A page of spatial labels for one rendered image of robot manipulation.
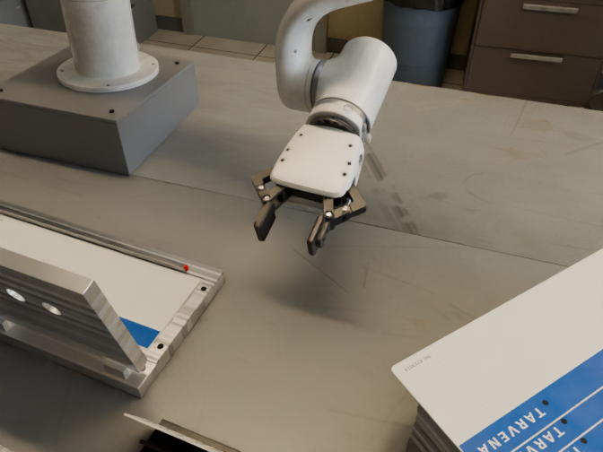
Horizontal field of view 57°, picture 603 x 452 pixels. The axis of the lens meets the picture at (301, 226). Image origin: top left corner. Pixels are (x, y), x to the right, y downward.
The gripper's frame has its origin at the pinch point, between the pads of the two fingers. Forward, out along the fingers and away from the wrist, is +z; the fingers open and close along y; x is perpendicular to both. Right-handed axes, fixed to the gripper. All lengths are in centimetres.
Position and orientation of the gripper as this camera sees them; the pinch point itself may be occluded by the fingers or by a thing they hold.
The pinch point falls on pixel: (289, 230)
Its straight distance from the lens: 66.8
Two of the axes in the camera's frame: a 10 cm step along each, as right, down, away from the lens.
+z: -3.7, 8.0, -4.7
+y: -9.2, -2.5, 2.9
